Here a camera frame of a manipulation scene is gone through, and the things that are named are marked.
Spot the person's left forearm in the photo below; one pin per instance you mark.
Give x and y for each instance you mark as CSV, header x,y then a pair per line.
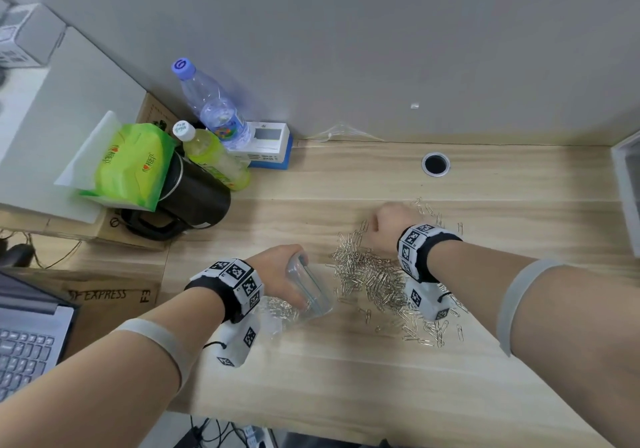
x,y
100,382

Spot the grey laptop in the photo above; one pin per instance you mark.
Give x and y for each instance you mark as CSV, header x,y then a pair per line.
x,y
30,347

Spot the black kettle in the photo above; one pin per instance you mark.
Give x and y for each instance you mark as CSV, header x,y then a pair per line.
x,y
195,197

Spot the person's right hand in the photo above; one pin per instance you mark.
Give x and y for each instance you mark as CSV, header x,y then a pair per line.
x,y
395,227

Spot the white and blue box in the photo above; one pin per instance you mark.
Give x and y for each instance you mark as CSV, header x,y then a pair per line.
x,y
270,147

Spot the white left wrist camera block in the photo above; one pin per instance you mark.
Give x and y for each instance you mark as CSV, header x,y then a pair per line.
x,y
237,342

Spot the light wooden table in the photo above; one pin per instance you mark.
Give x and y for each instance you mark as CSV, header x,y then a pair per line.
x,y
350,387

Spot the small white printed carton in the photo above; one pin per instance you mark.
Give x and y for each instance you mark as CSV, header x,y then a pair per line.
x,y
35,32

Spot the white right wrist camera block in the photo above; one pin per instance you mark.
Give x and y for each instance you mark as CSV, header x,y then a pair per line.
x,y
425,300

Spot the white drawer organizer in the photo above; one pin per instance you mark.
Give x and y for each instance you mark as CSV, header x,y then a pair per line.
x,y
629,192

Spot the white sheet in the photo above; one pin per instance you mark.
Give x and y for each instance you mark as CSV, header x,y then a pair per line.
x,y
90,157

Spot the white wrist camera block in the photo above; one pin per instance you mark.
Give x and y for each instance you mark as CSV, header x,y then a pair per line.
x,y
237,342
425,300

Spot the crumpled clear plastic wrap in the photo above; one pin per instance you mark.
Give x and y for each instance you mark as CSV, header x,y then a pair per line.
x,y
345,133

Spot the black right wristband with markers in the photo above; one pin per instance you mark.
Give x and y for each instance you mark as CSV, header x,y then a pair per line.
x,y
420,252

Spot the green tissue pack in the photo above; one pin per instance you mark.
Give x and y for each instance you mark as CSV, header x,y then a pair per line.
x,y
130,167

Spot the person's right forearm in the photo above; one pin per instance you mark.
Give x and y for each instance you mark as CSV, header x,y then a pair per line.
x,y
550,337

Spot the black rounded object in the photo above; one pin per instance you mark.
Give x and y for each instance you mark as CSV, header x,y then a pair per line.
x,y
17,255

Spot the brown cardboard box black print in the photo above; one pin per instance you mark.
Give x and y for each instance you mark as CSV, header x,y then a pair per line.
x,y
100,322

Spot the clear plastic zip bag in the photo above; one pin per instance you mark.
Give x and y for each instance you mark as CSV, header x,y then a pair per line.
x,y
315,292

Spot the large white cabinet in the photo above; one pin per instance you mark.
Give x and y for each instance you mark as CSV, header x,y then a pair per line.
x,y
65,122

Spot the brown box with circle logo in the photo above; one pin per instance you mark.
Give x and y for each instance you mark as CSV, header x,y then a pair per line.
x,y
107,232

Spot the brown printed carton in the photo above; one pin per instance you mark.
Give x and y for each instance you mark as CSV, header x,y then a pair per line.
x,y
152,110

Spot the black left wristband with markers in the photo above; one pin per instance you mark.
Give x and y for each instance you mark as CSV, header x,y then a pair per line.
x,y
225,282

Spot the black wristband with markers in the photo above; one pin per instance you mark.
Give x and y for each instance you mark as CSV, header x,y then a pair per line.
x,y
225,282
420,252

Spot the clear water bottle purple cap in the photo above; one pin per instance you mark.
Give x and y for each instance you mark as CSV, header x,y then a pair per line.
x,y
210,102

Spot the person's left hand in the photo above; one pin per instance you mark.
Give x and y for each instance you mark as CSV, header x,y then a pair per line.
x,y
272,272

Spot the pile of silver paper clips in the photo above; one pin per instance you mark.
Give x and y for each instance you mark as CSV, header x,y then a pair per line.
x,y
277,307
370,277

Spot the yellow-green drink bottle white cap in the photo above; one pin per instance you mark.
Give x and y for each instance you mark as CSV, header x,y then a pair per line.
x,y
215,160

